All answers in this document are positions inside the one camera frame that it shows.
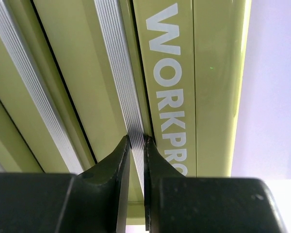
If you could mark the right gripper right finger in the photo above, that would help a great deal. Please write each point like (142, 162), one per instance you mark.
(178, 204)

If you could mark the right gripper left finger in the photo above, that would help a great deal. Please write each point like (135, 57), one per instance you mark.
(92, 202)

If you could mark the green metal drawer toolbox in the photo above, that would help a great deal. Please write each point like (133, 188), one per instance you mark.
(76, 76)

